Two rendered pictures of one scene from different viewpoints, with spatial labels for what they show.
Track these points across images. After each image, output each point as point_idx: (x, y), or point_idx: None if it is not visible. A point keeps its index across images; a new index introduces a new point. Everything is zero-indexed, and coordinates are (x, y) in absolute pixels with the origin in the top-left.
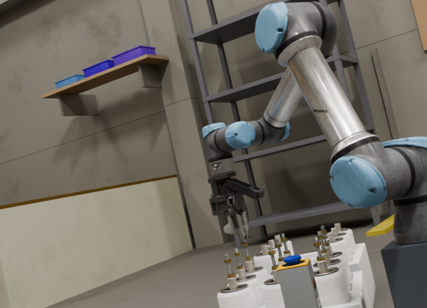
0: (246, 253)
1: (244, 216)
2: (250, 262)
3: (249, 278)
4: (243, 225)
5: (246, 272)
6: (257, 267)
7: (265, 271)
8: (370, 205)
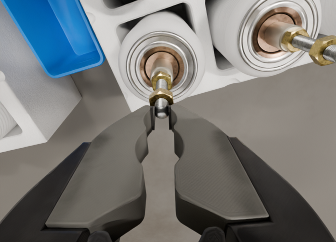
0: (167, 86)
1: (113, 180)
2: (170, 69)
3: None
4: (138, 152)
5: (186, 71)
6: (129, 64)
7: (158, 19)
8: None
